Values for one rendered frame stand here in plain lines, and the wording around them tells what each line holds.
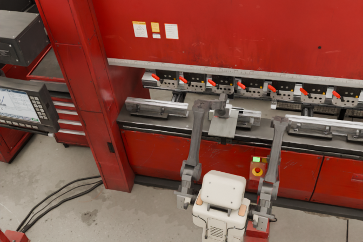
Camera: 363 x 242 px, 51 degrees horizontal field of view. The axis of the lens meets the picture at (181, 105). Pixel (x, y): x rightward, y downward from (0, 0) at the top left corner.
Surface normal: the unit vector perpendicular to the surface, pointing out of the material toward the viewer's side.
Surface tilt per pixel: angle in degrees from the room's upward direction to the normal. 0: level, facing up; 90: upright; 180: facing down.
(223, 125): 0
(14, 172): 0
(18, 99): 90
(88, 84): 90
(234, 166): 89
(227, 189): 47
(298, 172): 90
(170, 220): 0
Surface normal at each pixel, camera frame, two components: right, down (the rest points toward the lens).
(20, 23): -0.07, -0.71
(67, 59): -0.23, 0.69
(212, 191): -0.29, 0.01
